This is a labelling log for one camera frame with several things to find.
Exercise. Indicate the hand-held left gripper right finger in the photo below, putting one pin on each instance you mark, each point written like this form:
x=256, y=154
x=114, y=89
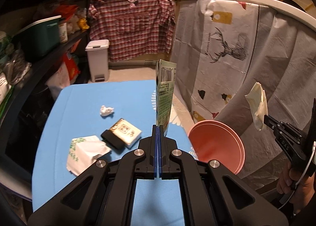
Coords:
x=165, y=152

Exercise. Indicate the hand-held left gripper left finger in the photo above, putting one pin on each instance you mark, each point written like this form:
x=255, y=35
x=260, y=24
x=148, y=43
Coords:
x=150, y=152

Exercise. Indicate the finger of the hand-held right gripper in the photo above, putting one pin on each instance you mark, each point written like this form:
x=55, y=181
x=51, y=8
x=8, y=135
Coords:
x=271, y=121

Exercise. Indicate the cream wrapper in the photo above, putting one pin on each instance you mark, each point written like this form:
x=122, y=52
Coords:
x=258, y=102

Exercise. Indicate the black and beige snack packet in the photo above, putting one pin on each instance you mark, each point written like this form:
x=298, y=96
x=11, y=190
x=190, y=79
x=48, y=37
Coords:
x=126, y=132

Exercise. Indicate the black pouch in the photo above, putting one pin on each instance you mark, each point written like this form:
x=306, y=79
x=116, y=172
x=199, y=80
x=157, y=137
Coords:
x=112, y=141

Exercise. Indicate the pink plastic bin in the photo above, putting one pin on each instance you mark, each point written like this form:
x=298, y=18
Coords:
x=214, y=147

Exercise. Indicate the green printed packet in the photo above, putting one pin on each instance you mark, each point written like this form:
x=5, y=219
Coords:
x=165, y=92

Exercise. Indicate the white tissue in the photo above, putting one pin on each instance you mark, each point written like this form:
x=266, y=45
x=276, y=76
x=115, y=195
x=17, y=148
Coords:
x=106, y=111

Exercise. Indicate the white tissue packet green print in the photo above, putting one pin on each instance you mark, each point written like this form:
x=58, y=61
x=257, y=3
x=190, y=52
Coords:
x=84, y=152

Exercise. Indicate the person's right hand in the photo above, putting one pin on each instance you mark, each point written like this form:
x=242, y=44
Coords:
x=303, y=191

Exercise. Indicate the grey curtain cloth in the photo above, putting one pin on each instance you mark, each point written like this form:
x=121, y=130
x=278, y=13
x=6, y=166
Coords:
x=279, y=55

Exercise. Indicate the white pedal bin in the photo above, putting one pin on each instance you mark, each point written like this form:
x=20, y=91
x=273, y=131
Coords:
x=97, y=60

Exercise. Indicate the white deer print cloth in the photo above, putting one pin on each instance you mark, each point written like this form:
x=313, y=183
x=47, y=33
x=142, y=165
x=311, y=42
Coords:
x=209, y=31

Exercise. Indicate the orange snack bag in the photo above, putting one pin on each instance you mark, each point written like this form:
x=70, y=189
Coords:
x=71, y=66

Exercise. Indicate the white plastic bag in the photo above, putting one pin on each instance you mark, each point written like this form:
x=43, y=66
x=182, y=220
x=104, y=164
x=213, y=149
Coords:
x=59, y=78

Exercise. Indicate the red plaid shirt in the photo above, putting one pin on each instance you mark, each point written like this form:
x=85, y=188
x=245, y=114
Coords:
x=130, y=26

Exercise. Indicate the black shelf rack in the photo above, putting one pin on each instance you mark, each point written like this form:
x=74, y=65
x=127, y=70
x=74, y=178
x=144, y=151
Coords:
x=37, y=68

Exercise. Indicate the yellow toy figure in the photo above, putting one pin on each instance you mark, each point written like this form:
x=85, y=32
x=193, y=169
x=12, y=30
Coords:
x=84, y=23

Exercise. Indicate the green and white food packet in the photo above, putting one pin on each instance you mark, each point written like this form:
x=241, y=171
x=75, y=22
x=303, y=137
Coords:
x=5, y=92

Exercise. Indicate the green storage box white lid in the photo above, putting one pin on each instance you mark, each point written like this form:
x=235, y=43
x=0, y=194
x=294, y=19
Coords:
x=37, y=38

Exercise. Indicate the red bag on shelf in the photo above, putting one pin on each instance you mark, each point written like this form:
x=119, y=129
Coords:
x=65, y=10

